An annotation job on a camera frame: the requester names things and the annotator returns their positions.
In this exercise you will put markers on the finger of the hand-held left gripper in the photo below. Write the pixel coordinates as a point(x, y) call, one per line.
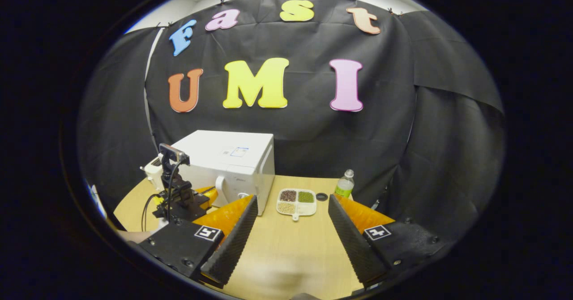
point(210, 196)

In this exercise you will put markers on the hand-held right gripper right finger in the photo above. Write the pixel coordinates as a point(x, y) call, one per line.
point(353, 246)

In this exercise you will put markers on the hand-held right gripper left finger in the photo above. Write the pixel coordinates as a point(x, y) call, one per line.
point(235, 242)

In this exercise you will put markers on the white microwave oven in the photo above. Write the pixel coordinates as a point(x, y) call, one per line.
point(224, 152)

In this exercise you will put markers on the white toaster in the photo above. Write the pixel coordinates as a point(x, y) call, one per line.
point(152, 174)

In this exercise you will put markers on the white divided dish with grains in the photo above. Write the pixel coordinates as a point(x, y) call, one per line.
point(309, 208)

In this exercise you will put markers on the green plastic bottle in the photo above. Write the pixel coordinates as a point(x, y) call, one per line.
point(344, 188)

